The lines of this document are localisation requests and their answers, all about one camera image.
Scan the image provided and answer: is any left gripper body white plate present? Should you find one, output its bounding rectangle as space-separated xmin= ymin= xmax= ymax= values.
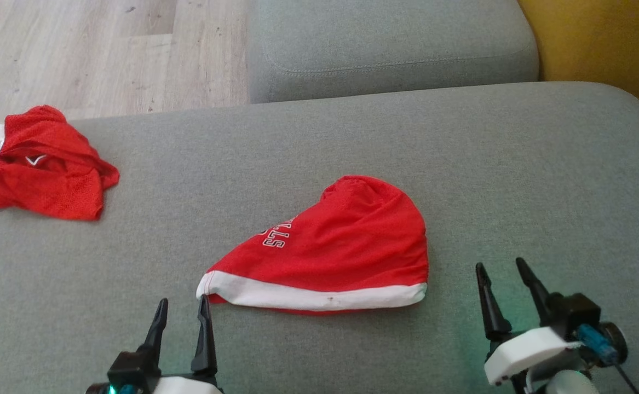
xmin=87 ymin=350 xmax=224 ymax=394

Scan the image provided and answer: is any big yellow sofa back cushion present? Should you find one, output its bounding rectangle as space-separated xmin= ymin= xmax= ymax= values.
xmin=518 ymin=0 xmax=639 ymax=129

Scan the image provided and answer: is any red shirt with white hem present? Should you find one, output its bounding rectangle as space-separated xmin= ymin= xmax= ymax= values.
xmin=196 ymin=175 xmax=429 ymax=316

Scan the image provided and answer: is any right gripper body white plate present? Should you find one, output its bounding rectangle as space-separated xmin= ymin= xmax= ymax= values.
xmin=483 ymin=293 xmax=629 ymax=394

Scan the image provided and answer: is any large grey sofa seat cushion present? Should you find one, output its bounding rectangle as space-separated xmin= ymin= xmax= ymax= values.
xmin=0 ymin=81 xmax=639 ymax=394

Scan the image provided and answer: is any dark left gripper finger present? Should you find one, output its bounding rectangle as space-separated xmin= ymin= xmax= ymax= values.
xmin=191 ymin=294 xmax=217 ymax=378
xmin=143 ymin=298 xmax=169 ymax=356

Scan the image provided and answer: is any red jersey with white label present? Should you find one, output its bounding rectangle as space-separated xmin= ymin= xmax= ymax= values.
xmin=0 ymin=105 xmax=120 ymax=221

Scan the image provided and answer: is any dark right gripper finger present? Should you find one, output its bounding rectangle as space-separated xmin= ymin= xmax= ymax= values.
xmin=516 ymin=257 xmax=553 ymax=325
xmin=475 ymin=263 xmax=513 ymax=341

